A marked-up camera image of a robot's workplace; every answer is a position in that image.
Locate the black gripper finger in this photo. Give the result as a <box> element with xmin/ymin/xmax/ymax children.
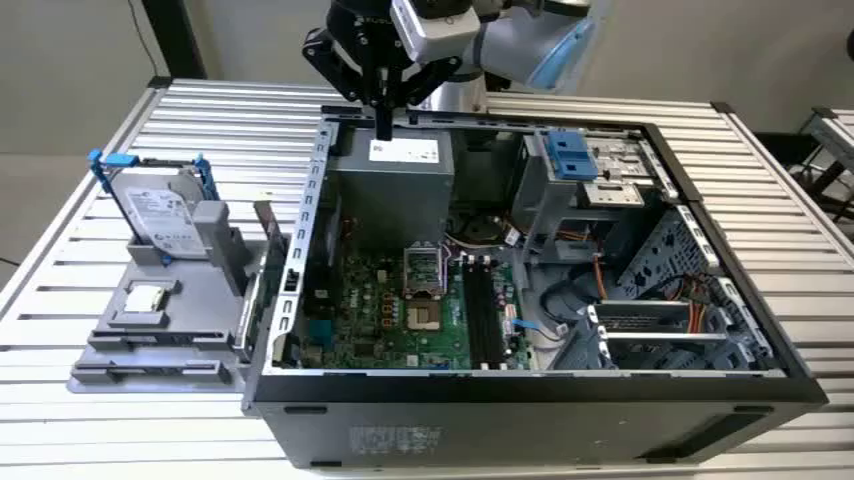
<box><xmin>300</xmin><ymin>28</ymin><xmax>387</xmax><ymax>141</ymax></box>
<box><xmin>384</xmin><ymin>56</ymin><xmax>463</xmax><ymax>141</ymax></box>

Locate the dark RAM stick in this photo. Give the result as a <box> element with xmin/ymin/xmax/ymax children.
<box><xmin>92</xmin><ymin>330</ymin><xmax>232</xmax><ymax>346</ymax></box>
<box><xmin>73</xmin><ymin>363</ymin><xmax>225</xmax><ymax>381</ymax></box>

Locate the black RAM slot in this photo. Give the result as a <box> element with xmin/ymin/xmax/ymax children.
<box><xmin>461</xmin><ymin>255</ymin><xmax>483</xmax><ymax>369</ymax></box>
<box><xmin>469</xmin><ymin>255</ymin><xmax>491</xmax><ymax>369</ymax></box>
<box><xmin>477</xmin><ymin>255</ymin><xmax>499</xmax><ymax>369</ymax></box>
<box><xmin>485</xmin><ymin>255</ymin><xmax>507</xmax><ymax>369</ymax></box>

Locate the grey power supply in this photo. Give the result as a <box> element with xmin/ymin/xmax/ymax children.
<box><xmin>325</xmin><ymin>127</ymin><xmax>456</xmax><ymax>251</ymax></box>

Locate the blue drive latch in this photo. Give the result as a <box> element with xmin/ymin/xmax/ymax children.
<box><xmin>544</xmin><ymin>130</ymin><xmax>597</xmax><ymax>182</ymax></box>

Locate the round black speaker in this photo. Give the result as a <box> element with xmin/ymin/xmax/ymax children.
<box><xmin>459</xmin><ymin>213</ymin><xmax>503</xmax><ymax>244</ymax></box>

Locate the green graphics card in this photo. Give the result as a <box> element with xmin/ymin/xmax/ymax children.
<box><xmin>240</xmin><ymin>198</ymin><xmax>292</xmax><ymax>364</ymax></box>

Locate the hard disk in blue carrier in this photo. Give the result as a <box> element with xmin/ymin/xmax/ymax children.
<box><xmin>86</xmin><ymin>148</ymin><xmax>221</xmax><ymax>262</ymax></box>

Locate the metal socket cover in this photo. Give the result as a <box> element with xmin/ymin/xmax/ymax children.
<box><xmin>403</xmin><ymin>243</ymin><xmax>447</xmax><ymax>297</ymax></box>

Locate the CPU socket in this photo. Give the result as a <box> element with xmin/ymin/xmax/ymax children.
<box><xmin>404</xmin><ymin>297</ymin><xmax>447</xmax><ymax>332</ymax></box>

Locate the green motherboard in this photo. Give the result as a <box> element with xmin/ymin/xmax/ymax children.
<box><xmin>292</xmin><ymin>247</ymin><xmax>535</xmax><ymax>371</ymax></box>

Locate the blue expansion slot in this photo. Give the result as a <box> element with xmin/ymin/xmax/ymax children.
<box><xmin>305</xmin><ymin>321</ymin><xmax>334</xmax><ymax>350</ymax></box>

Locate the grey parts rack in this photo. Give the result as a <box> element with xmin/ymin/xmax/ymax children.
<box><xmin>65</xmin><ymin>200</ymin><xmax>268</xmax><ymax>396</ymax></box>

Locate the silver CPU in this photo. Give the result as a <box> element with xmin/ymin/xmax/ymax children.
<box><xmin>125</xmin><ymin>284</ymin><xmax>168</xmax><ymax>312</ymax></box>

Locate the silver disk bay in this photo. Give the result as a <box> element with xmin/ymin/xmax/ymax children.
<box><xmin>584</xmin><ymin>298</ymin><xmax>735</xmax><ymax>371</ymax></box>

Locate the metal slat side table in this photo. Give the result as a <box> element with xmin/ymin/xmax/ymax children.
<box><xmin>796</xmin><ymin>106</ymin><xmax>854</xmax><ymax>166</ymax></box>

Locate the black open PC case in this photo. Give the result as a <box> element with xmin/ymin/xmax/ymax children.
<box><xmin>238</xmin><ymin>103</ymin><xmax>830</xmax><ymax>470</ymax></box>

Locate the black post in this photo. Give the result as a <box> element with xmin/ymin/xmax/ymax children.
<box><xmin>141</xmin><ymin>0</ymin><xmax>208</xmax><ymax>80</ymax></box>

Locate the orange wire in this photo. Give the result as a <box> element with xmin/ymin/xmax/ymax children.
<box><xmin>591</xmin><ymin>253</ymin><xmax>611</xmax><ymax>302</ymax></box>

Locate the red yellow wire bundle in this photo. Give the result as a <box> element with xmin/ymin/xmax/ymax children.
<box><xmin>677</xmin><ymin>273</ymin><xmax>713</xmax><ymax>335</ymax></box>

